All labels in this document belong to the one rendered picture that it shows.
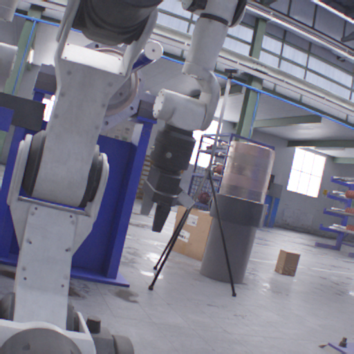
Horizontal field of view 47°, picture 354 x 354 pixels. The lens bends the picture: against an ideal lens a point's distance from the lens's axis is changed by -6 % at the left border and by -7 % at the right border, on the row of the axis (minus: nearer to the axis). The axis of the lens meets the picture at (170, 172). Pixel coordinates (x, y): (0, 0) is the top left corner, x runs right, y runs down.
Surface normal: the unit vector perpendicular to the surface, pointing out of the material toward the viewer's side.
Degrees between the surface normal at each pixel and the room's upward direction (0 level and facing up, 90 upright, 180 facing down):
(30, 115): 90
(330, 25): 90
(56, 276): 60
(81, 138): 99
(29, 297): 46
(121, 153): 90
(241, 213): 90
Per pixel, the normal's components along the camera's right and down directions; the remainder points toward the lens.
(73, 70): 0.29, 0.22
